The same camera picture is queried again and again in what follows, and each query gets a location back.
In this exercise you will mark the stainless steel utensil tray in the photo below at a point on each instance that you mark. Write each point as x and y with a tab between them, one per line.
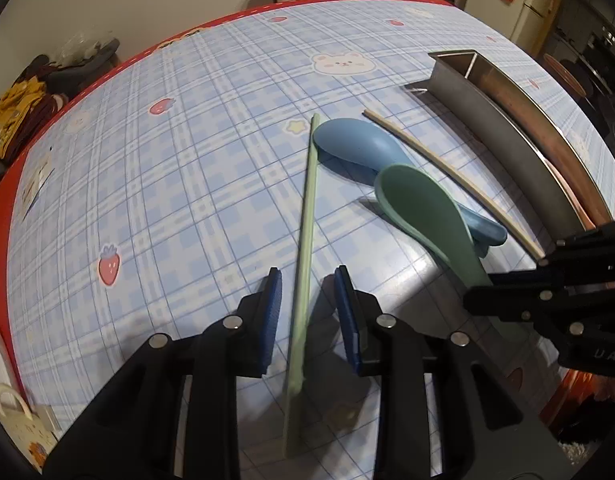
492	115

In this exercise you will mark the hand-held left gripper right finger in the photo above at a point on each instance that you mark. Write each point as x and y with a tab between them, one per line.
345	310

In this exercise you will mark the brown seat chair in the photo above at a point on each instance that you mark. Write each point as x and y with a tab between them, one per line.
565	72

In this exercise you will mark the cream tote bag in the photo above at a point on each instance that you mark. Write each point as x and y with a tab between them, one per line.
20	422

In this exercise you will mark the black built-in oven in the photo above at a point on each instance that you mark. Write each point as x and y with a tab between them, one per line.
605	40

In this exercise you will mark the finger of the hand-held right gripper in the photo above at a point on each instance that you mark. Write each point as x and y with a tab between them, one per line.
512	305
587	250

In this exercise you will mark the blue plaid tablecloth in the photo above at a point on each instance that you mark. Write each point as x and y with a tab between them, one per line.
187	160

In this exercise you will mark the grey cloth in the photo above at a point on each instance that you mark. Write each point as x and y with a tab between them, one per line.
82	69

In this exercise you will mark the blue spoon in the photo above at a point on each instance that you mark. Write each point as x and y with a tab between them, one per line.
352	145

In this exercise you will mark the yellow patterned cloth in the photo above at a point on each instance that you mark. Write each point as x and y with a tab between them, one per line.
12	107

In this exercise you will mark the green spoon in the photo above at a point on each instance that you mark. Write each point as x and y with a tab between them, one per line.
422	205

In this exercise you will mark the green chopstick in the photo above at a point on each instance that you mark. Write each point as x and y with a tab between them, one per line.
305	240

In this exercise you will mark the clear plastic bag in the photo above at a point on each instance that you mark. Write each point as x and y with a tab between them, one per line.
82	45

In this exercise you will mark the pink chopstick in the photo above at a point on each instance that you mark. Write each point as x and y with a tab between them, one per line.
572	195

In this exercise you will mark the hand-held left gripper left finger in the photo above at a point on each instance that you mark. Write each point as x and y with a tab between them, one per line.
270	310

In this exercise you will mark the beige chopstick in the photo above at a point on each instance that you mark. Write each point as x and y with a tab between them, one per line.
452	172

